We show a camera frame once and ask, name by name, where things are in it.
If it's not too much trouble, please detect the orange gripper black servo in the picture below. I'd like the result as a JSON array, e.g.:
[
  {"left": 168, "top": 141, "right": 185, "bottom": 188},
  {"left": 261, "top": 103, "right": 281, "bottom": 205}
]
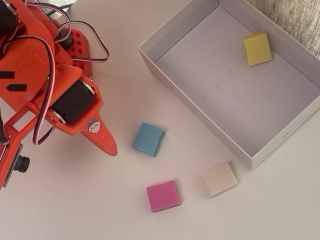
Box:
[{"left": 27, "top": 64, "right": 118, "bottom": 157}]

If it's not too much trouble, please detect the yellow foam cuboid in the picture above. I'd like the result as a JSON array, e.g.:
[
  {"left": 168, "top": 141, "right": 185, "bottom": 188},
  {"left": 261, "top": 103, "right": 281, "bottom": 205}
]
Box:
[{"left": 241, "top": 31, "right": 273, "bottom": 67}]

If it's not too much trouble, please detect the blue foam cuboid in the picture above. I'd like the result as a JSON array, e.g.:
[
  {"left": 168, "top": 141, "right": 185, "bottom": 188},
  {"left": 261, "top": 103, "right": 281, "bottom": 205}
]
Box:
[{"left": 131, "top": 121, "right": 165, "bottom": 158}]

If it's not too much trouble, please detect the pink foam cuboid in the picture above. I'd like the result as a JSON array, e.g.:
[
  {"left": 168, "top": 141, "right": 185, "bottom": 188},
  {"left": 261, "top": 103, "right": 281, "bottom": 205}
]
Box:
[{"left": 145, "top": 179, "right": 182, "bottom": 213}]

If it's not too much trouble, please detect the cream white foam cuboid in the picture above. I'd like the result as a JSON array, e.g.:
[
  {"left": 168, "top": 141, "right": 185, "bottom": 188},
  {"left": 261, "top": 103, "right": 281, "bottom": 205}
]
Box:
[{"left": 201, "top": 162, "right": 238, "bottom": 198}]

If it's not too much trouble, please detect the white cardboard bin box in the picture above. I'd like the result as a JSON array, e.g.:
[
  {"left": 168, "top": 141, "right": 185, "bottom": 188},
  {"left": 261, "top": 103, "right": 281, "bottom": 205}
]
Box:
[{"left": 137, "top": 0, "right": 320, "bottom": 171}]

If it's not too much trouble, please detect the cat face sticker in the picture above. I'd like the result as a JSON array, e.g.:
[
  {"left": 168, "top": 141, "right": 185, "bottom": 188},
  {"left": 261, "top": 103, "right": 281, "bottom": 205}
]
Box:
[{"left": 87, "top": 119, "right": 102, "bottom": 135}]

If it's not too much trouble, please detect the beige woven curtain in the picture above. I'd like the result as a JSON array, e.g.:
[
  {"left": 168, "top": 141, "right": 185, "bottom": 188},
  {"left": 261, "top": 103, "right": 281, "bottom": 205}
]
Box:
[{"left": 246, "top": 0, "right": 320, "bottom": 59}]

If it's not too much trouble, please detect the wrist camera on orange mount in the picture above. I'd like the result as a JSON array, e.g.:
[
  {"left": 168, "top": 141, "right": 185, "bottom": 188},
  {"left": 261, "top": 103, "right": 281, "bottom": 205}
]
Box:
[{"left": 0, "top": 109, "right": 31, "bottom": 191}]

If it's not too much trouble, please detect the red white black servo cable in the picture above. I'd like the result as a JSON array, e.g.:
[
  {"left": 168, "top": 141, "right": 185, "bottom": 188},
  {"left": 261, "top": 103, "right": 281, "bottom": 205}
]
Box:
[
  {"left": 0, "top": 34, "right": 58, "bottom": 147},
  {"left": 57, "top": 20, "right": 110, "bottom": 64}
]

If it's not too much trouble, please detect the orange robot base plate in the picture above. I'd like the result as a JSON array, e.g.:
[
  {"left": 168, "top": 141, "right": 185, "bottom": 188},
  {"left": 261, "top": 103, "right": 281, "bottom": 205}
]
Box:
[{"left": 53, "top": 18, "right": 94, "bottom": 77}]

